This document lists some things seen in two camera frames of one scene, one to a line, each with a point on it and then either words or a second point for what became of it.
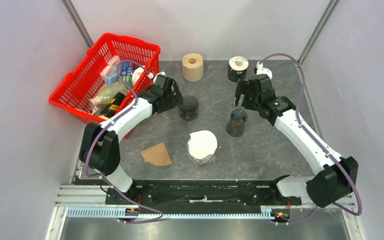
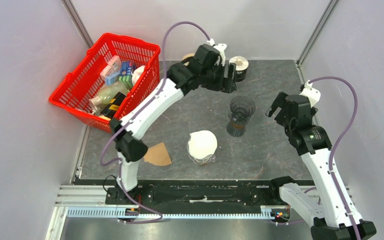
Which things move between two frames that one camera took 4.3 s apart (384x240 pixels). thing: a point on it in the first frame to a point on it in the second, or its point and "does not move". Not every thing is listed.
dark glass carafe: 235,125 does not move
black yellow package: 110,110 does not move
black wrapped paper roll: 237,68 does not move
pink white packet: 111,67 does not move
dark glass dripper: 188,109 to 242,107
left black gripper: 176,99 to 219,86
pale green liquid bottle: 98,103 does not move
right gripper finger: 241,89 to 279,102
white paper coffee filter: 202,144 does not move
